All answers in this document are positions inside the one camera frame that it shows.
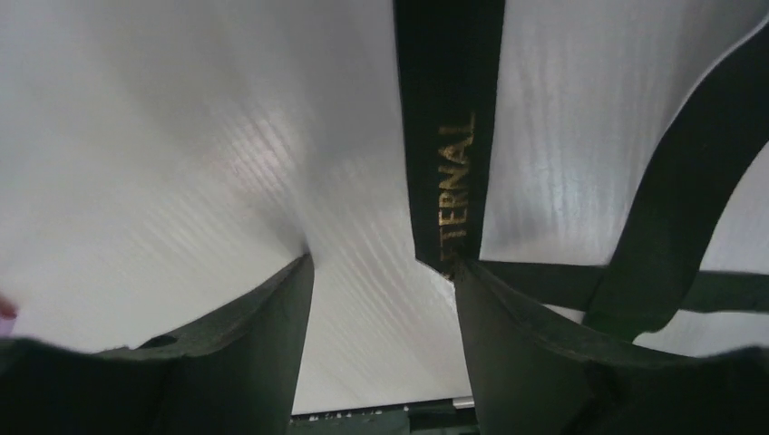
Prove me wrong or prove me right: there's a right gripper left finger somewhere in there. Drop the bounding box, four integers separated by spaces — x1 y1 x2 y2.
1 256 314 434

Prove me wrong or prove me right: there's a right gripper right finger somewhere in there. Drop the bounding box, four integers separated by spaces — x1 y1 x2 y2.
454 261 768 434

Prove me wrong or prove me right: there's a black ribbon strap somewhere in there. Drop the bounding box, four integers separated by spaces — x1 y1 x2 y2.
393 0 769 343

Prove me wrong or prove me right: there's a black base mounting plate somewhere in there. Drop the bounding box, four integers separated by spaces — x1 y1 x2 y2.
287 398 480 435

